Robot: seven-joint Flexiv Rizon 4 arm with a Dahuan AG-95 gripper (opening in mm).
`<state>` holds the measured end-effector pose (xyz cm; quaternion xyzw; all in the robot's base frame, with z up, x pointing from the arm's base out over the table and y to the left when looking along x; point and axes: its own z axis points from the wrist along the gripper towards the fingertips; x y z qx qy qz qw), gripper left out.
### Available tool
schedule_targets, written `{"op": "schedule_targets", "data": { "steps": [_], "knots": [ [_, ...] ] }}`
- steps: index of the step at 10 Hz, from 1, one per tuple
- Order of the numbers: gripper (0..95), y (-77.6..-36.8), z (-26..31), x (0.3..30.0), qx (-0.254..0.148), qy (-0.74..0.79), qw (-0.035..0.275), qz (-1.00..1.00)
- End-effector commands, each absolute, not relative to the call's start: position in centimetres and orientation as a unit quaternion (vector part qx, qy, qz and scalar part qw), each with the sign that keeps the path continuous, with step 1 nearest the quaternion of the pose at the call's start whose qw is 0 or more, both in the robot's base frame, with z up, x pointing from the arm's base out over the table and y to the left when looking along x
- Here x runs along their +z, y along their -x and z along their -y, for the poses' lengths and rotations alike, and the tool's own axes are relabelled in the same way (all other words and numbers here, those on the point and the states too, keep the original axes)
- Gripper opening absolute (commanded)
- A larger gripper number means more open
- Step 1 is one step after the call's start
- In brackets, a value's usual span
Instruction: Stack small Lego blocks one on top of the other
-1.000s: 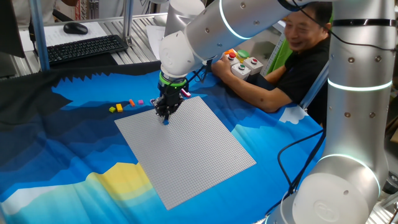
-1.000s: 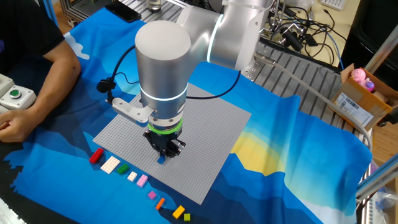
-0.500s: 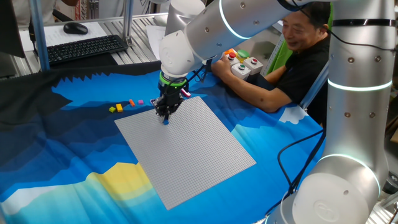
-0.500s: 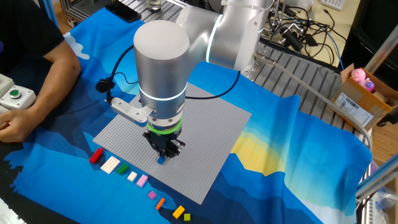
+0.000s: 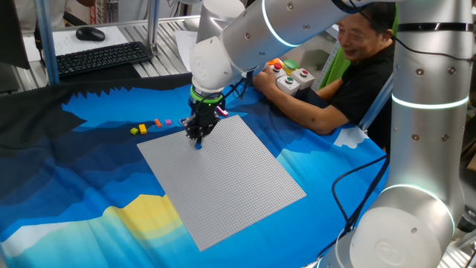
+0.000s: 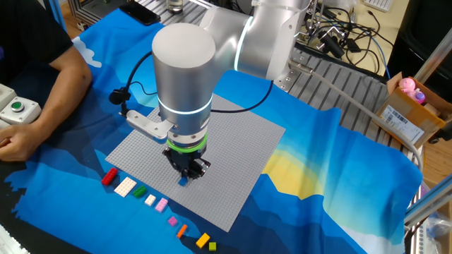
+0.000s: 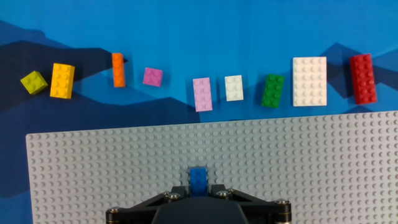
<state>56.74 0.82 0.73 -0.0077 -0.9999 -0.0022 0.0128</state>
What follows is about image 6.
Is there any grey flexible hose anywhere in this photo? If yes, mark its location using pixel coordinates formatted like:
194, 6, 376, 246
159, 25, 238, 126
288, 59, 424, 174

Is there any person in black shirt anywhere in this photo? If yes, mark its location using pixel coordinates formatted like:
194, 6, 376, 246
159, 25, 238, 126
0, 0, 75, 85

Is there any white computer keyboard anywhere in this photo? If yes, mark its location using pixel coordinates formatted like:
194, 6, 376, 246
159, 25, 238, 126
363, 0, 395, 13

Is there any person's left forearm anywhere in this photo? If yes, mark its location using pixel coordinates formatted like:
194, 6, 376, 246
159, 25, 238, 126
30, 44, 93, 132

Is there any pink pig toy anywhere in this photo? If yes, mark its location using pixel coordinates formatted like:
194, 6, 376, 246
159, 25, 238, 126
398, 77, 417, 95

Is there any red Lego brick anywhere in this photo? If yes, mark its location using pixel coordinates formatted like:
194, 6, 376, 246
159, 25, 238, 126
100, 167, 119, 186

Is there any black camera cable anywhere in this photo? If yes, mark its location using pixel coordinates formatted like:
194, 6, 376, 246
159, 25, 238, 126
108, 51, 275, 119

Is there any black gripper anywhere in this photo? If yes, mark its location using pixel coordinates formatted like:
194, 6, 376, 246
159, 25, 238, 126
161, 146, 213, 180

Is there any black smartphone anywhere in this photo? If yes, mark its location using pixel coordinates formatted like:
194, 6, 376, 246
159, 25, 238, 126
119, 1, 162, 26

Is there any blue cable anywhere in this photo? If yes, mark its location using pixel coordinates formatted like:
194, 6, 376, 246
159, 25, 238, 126
369, 35, 392, 80

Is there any bluish aluminium frame post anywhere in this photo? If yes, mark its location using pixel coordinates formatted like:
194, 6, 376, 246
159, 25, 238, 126
44, 0, 71, 35

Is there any grey aluminium frame beam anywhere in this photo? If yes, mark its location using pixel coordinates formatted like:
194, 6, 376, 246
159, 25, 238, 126
404, 174, 452, 227

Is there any clear drinking glass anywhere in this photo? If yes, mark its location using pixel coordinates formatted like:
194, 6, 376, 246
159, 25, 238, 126
165, 0, 184, 14

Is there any yellow Lego brick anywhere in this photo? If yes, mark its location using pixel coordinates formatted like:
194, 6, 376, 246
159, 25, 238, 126
195, 232, 211, 249

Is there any black cabinet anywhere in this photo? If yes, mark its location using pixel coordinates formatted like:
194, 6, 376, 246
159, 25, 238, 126
386, 0, 452, 103

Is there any person's left hand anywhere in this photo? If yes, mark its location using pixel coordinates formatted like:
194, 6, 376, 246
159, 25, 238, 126
0, 122, 44, 163

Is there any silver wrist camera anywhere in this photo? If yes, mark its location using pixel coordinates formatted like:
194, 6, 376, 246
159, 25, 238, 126
125, 109, 177, 140

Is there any cardboard box with label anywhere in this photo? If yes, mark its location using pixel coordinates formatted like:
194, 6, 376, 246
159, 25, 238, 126
372, 72, 452, 151

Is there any light pink Lego brick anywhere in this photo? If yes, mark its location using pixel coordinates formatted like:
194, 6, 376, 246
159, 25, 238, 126
154, 197, 170, 214

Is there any grey Lego baseplate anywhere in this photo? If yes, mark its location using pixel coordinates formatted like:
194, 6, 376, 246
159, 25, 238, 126
105, 92, 286, 233

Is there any green flange ring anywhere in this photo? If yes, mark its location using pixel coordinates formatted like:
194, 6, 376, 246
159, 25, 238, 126
165, 133, 208, 155

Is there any grey aluminium frame post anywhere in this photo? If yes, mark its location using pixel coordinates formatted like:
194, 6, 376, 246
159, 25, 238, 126
413, 27, 452, 85

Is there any white green-button switch box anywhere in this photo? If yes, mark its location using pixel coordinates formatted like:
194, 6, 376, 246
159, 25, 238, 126
0, 97, 42, 125

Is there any clear plastic bag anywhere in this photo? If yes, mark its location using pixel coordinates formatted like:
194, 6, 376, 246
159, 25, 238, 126
422, 211, 452, 254

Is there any large white Lego plate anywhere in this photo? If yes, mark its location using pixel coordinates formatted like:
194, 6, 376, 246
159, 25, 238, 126
113, 176, 138, 198

